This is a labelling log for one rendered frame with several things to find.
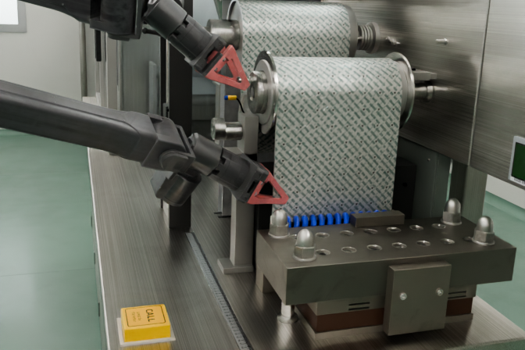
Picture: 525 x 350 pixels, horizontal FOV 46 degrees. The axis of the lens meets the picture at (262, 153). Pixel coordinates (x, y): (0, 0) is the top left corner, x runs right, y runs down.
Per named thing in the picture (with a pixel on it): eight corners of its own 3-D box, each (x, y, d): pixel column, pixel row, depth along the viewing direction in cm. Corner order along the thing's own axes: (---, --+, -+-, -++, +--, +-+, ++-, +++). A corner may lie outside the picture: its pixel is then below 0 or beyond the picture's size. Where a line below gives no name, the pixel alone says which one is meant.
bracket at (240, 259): (215, 264, 122) (218, 112, 115) (246, 262, 124) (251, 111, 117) (220, 275, 118) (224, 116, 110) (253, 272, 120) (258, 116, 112)
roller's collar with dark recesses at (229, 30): (205, 48, 134) (205, 18, 132) (232, 48, 136) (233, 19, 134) (212, 51, 128) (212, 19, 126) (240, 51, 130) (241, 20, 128)
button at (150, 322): (120, 321, 100) (120, 307, 99) (164, 316, 102) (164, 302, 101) (123, 344, 93) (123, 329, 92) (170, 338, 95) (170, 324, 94)
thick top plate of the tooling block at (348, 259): (255, 262, 107) (256, 229, 105) (456, 244, 118) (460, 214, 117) (284, 305, 92) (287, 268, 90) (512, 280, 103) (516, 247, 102)
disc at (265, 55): (249, 118, 119) (255, 42, 114) (251, 118, 120) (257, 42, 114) (271, 145, 106) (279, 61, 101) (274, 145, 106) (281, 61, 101)
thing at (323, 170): (270, 229, 111) (275, 127, 106) (389, 220, 117) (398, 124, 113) (272, 230, 110) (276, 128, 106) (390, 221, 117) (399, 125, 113)
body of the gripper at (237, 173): (247, 205, 102) (209, 186, 100) (232, 187, 112) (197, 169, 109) (267, 172, 102) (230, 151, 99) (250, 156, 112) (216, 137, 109)
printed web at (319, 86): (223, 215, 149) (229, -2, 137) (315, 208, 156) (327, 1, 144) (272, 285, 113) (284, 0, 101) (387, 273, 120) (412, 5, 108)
